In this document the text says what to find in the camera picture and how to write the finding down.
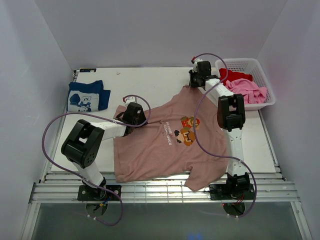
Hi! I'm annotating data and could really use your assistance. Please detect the dusty pink printed t-shirt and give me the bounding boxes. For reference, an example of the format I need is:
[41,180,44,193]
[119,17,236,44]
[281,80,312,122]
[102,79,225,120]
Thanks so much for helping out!
[113,86,228,191]

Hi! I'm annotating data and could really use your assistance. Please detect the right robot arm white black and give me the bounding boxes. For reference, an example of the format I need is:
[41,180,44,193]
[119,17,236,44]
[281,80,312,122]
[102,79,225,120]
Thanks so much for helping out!
[189,58,250,199]

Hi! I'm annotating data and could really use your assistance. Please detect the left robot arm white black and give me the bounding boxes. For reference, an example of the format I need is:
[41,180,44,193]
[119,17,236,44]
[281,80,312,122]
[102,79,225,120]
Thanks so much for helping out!
[61,102,148,201]

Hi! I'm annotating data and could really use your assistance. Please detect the red t-shirt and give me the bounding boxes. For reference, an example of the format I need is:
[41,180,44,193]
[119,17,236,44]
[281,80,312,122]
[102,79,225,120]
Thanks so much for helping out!
[219,68,253,85]

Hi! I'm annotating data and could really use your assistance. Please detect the white plastic laundry basket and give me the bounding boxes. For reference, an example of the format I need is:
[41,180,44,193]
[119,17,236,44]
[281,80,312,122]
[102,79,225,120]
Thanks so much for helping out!
[214,58,276,111]

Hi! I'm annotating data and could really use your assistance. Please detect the folded blue printed t-shirt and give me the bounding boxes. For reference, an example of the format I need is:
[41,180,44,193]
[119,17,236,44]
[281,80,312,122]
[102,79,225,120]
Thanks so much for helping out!
[66,80,111,113]

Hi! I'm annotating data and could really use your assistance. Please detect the bright pink t-shirt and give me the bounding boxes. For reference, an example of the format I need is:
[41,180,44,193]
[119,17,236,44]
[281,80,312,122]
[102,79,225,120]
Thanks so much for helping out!
[225,78,268,104]

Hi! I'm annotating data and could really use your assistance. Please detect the small blue label sticker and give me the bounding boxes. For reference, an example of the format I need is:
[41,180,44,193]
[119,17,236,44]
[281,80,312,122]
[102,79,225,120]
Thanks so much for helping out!
[79,68,97,73]

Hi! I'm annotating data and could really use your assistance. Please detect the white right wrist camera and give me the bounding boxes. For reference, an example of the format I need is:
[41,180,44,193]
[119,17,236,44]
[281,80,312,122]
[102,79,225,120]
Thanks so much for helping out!
[191,58,203,73]

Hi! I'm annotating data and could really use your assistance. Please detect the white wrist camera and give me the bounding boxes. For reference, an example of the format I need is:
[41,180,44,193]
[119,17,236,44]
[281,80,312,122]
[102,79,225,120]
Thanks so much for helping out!
[122,96,137,107]
[191,58,203,73]

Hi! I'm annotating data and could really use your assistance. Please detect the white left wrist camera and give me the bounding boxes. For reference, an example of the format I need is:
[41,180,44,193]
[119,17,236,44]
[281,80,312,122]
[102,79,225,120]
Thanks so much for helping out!
[122,96,137,107]

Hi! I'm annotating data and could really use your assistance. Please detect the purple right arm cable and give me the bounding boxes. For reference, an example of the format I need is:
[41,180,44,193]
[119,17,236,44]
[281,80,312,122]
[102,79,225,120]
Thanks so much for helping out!
[193,52,258,218]

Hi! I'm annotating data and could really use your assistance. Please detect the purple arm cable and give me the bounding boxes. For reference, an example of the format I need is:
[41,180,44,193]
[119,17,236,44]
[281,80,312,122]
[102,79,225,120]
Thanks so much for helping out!
[193,52,258,218]
[41,94,152,227]

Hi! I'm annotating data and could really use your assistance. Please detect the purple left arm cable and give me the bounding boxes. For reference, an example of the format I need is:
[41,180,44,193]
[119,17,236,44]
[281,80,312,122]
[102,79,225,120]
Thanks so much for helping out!
[41,94,152,227]

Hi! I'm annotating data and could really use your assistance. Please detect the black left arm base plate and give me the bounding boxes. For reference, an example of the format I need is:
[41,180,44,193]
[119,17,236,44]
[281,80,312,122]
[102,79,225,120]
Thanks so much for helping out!
[77,184,122,201]

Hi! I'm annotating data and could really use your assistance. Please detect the aluminium table frame rails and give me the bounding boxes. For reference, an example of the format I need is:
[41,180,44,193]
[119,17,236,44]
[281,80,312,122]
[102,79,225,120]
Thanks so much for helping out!
[29,171,300,204]

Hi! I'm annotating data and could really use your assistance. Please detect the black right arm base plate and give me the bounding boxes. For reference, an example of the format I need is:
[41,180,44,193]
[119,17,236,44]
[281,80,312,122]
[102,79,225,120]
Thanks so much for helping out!
[208,184,255,201]

